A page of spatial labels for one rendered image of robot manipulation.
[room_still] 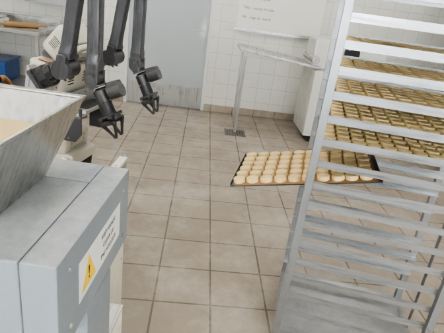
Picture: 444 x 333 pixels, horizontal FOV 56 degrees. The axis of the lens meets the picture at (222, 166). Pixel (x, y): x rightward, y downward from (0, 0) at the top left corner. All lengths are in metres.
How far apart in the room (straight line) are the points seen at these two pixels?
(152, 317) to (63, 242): 1.64
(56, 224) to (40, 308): 0.12
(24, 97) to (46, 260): 0.36
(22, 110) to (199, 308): 1.67
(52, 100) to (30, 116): 0.05
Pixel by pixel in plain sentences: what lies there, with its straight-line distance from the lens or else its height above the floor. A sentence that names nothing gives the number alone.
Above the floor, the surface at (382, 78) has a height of 1.32.
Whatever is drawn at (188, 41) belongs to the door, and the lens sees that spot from 5.72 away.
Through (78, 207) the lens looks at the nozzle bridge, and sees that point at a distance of 0.70.
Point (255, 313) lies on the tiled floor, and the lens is 2.33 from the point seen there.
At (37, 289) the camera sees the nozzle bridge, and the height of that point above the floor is 1.14.
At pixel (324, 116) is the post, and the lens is 1.57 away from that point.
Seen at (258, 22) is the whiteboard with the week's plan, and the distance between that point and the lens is 5.68.
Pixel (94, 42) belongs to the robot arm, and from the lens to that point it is 1.75.
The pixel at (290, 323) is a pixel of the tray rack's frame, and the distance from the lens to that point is 2.10.
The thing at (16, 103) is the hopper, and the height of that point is 1.29.
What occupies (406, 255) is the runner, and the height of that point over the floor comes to 0.42.
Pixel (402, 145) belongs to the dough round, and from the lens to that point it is 1.79.
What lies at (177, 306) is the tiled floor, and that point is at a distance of 2.30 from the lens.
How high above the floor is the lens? 1.52
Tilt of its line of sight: 22 degrees down
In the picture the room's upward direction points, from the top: 8 degrees clockwise
